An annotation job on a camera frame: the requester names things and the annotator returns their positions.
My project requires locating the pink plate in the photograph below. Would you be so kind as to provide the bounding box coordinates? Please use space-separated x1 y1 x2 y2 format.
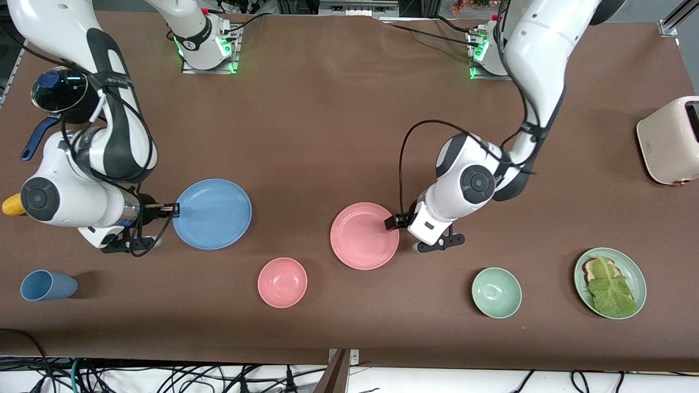
330 203 400 271

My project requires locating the blue plate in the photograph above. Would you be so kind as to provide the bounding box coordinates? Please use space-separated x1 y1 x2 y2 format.
173 178 253 251

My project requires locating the blue cup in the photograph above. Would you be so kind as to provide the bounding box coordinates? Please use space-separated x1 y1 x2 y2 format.
20 270 79 302

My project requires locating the yellow toy food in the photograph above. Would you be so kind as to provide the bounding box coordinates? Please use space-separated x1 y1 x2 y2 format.
2 195 27 217

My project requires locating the green bowl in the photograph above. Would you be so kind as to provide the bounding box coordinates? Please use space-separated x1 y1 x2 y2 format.
471 267 523 319

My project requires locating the brown table cloth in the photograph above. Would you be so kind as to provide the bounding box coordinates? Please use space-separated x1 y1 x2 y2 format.
0 12 699 373

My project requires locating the pink bowl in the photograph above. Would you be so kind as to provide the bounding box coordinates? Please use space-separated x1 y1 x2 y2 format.
257 257 308 308

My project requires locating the glass lid with blue knob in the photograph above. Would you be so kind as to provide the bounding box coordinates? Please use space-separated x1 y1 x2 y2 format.
31 66 89 113

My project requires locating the toasted bread slice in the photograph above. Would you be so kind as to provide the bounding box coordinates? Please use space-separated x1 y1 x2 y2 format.
582 258 621 285

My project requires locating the green lettuce leaf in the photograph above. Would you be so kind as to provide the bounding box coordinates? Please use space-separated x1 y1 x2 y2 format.
587 255 639 318

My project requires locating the green plate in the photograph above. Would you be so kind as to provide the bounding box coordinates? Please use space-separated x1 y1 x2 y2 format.
573 247 647 320

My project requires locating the beige toaster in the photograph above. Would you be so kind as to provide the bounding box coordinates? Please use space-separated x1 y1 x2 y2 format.
636 96 699 186

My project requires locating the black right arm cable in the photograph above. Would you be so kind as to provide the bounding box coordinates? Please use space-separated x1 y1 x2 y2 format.
0 41 159 257

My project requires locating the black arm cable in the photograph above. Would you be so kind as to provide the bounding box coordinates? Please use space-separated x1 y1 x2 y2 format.
0 41 159 257
398 120 533 219

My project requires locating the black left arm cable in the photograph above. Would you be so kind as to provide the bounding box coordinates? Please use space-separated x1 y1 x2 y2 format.
398 120 533 219

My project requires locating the black pot with blue handle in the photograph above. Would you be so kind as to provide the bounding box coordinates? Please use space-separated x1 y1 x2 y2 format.
21 106 104 162

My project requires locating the small metal bracket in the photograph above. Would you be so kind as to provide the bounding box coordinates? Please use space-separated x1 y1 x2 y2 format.
328 348 360 367

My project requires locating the metal frame bracket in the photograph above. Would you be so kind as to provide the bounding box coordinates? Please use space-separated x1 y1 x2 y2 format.
318 0 402 18

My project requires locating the aluminium frame profile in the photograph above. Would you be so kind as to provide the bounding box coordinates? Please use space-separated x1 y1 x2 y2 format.
658 0 699 37

